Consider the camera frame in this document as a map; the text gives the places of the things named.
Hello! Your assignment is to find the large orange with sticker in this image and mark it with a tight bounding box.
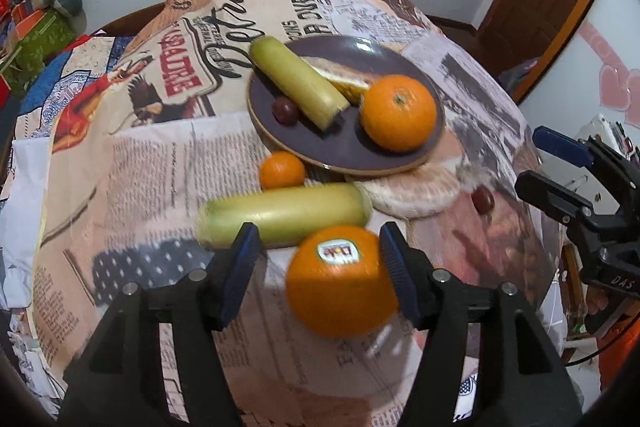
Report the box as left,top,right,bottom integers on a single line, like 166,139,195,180
285,225,398,339

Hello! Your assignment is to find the dark red grape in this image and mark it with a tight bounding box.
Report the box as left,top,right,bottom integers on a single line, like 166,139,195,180
271,96,299,127
471,185,495,216

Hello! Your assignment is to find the small mandarin near plate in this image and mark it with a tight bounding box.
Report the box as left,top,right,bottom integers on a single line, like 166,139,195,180
258,150,306,190

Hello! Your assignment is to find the purple ceramic plate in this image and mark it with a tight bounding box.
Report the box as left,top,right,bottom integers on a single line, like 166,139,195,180
246,34,446,178

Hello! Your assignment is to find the newspaper print tablecloth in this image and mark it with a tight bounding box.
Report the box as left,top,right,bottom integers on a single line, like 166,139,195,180
29,0,564,427

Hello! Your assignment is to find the green patterned box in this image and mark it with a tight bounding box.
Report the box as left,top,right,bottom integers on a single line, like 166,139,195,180
1,10,76,98

